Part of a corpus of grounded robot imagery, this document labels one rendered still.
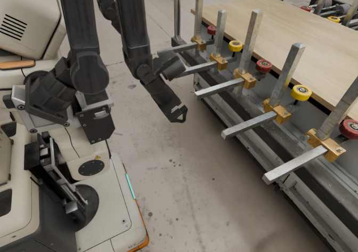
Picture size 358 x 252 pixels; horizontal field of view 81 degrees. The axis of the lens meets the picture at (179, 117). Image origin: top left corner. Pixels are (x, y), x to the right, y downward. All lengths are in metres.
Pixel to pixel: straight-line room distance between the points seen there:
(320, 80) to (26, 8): 1.17
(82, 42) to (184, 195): 1.36
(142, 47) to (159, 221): 1.28
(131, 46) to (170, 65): 0.13
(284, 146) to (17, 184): 1.10
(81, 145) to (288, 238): 1.38
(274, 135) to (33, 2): 1.04
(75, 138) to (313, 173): 0.98
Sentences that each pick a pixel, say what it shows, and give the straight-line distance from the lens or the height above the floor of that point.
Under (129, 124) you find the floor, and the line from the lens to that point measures 2.10.
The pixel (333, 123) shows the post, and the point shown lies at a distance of 0.94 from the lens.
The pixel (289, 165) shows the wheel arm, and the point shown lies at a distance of 0.87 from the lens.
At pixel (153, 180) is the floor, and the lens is 1.71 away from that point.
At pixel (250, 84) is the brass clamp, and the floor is 0.84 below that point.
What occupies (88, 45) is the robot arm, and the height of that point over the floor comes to 1.31.
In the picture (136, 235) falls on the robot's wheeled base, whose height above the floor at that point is 0.27.
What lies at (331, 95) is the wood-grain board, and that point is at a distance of 1.17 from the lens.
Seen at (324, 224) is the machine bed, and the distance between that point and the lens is 1.65.
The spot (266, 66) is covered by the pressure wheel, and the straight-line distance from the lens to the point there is 1.22.
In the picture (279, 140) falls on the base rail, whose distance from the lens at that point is 1.13.
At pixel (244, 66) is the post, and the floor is 0.91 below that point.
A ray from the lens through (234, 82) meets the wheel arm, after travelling 1.15.
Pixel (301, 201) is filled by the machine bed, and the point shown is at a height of 0.17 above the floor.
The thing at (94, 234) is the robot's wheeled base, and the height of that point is 0.28.
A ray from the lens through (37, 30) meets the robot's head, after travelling 0.63.
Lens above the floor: 1.51
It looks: 46 degrees down
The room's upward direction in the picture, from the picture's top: straight up
